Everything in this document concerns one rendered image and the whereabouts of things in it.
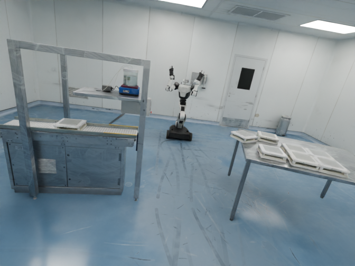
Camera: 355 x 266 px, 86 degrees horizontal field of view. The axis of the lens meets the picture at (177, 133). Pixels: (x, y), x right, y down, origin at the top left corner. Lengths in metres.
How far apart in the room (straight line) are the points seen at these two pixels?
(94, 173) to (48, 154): 0.51
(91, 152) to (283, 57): 5.76
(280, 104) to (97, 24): 5.72
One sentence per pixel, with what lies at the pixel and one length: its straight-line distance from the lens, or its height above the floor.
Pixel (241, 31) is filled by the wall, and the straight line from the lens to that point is 6.10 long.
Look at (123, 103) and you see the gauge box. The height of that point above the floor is 1.12.
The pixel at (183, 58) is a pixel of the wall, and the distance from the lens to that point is 5.70.
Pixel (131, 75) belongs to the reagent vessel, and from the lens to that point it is 2.05.
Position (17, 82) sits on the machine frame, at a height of 1.26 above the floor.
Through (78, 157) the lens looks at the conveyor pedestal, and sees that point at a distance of 2.37.
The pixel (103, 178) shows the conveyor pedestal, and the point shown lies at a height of 0.24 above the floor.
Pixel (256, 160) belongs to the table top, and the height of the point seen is 0.82.
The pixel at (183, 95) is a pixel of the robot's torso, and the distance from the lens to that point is 4.29.
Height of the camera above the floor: 1.60
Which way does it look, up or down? 20 degrees down
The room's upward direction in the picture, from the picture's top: 8 degrees clockwise
